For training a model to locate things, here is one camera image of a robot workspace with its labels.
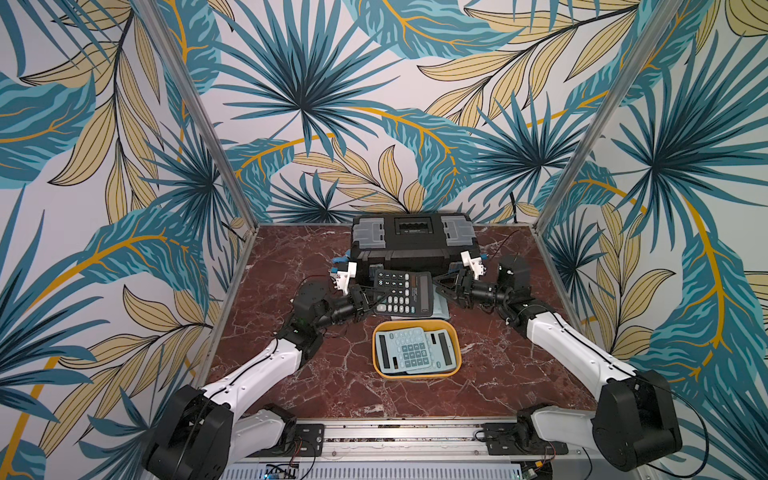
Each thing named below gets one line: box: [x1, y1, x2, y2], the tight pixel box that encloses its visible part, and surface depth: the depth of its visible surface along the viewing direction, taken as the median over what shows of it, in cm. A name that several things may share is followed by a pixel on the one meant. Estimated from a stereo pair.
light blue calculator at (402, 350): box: [376, 327, 431, 374], surface depth 84 cm
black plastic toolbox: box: [350, 213, 481, 273], surface depth 95 cm
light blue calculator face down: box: [431, 284, 450, 320], surface depth 95 cm
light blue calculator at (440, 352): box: [406, 329, 457, 374], surface depth 87 cm
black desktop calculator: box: [374, 269, 434, 317], surface depth 73 cm
